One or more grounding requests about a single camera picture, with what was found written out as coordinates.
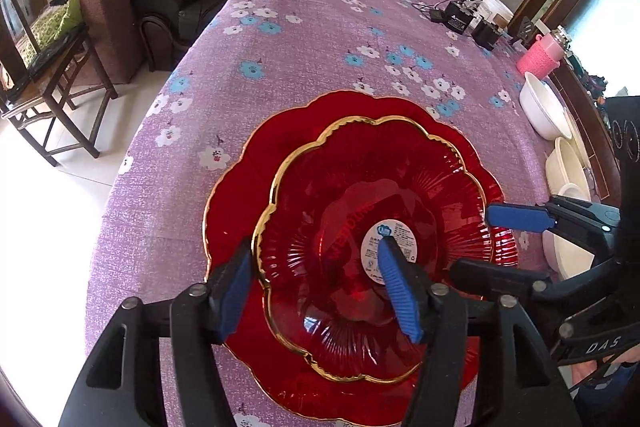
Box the large red glass plate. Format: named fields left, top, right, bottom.
left=202, top=89, right=518, bottom=425

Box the pink knit-sleeved thermos bottle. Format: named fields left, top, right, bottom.
left=516, top=32, right=566, bottom=78

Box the dark jar with brown lid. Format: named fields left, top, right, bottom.
left=472, top=21, right=501, bottom=52

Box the purple floral tablecloth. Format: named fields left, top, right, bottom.
left=85, top=0, right=601, bottom=427

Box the dark wooden chair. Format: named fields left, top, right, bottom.
left=0, top=0, right=119, bottom=166

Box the cream plastic bowl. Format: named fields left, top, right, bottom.
left=545, top=137, right=593, bottom=202

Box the person's right forearm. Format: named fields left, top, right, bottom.
left=570, top=352, right=640, bottom=427

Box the black power adapter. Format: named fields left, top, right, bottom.
left=445, top=7, right=476, bottom=35

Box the white plastic jar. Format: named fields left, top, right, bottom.
left=475, top=0, right=515, bottom=30

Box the white plastic bowl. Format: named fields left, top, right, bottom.
left=542, top=227, right=601, bottom=280
left=519, top=72, right=572, bottom=140

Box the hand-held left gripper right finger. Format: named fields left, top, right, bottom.
left=377, top=237, right=583, bottom=427

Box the green floral cushion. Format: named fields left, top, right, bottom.
left=30, top=0, right=83, bottom=48

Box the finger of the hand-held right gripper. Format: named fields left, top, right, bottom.
left=450, top=258, right=549, bottom=303
left=485, top=196, right=622, bottom=253

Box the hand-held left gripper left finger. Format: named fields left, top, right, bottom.
left=60, top=237, right=253, bottom=427

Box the small red gold-rimmed glass plate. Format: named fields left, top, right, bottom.
left=251, top=116, right=493, bottom=382

